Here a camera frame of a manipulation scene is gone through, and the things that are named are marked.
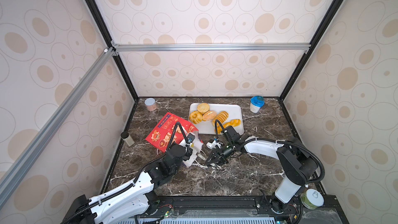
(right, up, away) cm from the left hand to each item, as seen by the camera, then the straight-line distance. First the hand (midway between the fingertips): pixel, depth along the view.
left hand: (189, 137), depth 77 cm
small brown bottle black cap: (-37, -1, +10) cm, 39 cm away
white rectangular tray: (+30, +13, +33) cm, 46 cm away
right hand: (+10, -13, -1) cm, 17 cm away
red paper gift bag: (-11, +3, +6) cm, 13 cm away
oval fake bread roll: (+11, +10, +26) cm, 30 cm away
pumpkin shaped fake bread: (+2, +9, +25) cm, 27 cm away
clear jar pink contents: (-30, +18, +32) cm, 47 cm away
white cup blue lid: (+43, +19, +28) cm, 55 cm away
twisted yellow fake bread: (+27, +5, +25) cm, 37 cm away
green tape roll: (+57, -28, -5) cm, 64 cm away
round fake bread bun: (+7, +16, +32) cm, 36 cm away
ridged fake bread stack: (+20, +10, +27) cm, 35 cm away
